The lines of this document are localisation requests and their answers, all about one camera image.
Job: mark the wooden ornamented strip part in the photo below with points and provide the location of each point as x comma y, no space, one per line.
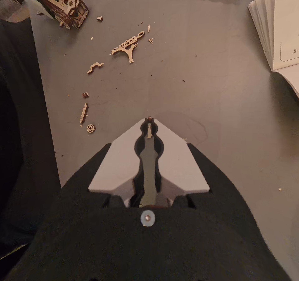
83,112

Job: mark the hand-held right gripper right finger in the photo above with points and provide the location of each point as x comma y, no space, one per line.
184,168

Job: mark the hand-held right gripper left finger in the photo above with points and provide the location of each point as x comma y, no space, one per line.
112,168

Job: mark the white instruction booklet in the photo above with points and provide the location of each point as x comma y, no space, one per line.
280,28

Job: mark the wooden buggy model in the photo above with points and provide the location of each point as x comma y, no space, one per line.
63,3

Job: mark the small dark wooden spool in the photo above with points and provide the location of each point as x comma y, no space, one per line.
85,95

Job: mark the small wooden pin part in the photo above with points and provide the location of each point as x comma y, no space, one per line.
149,131

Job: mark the wooden zigzag bracket part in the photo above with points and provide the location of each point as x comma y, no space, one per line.
94,67

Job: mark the wooden forked frame part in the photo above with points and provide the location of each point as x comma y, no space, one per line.
127,48

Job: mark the person's black clothing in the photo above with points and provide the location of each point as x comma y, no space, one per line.
18,122

